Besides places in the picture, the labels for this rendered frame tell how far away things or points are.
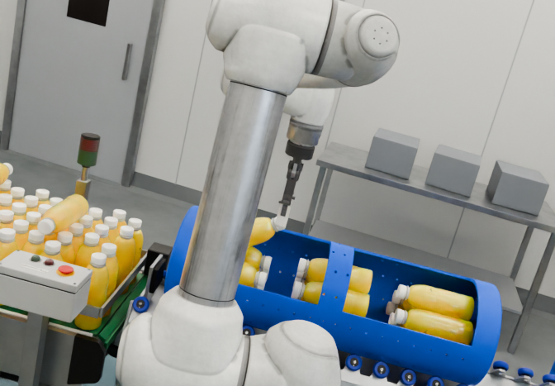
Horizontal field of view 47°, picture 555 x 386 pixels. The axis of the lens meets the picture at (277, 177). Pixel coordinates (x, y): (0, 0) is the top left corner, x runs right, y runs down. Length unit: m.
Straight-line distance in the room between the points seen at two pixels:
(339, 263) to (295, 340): 0.61
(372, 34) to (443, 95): 3.92
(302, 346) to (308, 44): 0.50
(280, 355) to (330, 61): 0.50
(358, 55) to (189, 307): 0.50
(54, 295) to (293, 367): 0.70
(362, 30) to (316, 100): 0.60
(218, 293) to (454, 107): 4.00
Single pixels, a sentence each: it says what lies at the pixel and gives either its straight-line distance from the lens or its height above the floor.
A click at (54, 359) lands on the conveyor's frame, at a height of 0.81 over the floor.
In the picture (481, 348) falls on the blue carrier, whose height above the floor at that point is 1.12.
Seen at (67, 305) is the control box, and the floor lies 1.04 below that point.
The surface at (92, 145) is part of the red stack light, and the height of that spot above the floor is 1.23.
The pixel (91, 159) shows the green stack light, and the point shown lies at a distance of 2.21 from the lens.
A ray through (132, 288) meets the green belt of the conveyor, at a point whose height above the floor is 0.90.
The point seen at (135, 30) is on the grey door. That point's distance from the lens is 5.36.
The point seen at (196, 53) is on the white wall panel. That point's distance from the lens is 5.22.
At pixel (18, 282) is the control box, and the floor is 1.07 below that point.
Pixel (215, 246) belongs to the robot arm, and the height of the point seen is 1.42.
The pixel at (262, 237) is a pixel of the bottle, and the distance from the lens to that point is 1.73.
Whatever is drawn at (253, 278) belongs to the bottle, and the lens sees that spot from 1.74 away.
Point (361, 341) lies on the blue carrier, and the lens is 1.73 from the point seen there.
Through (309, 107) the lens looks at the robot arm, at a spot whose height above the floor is 1.59.
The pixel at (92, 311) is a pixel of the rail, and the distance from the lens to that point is 1.74.
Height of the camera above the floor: 1.84
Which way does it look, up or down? 16 degrees down
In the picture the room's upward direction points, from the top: 14 degrees clockwise
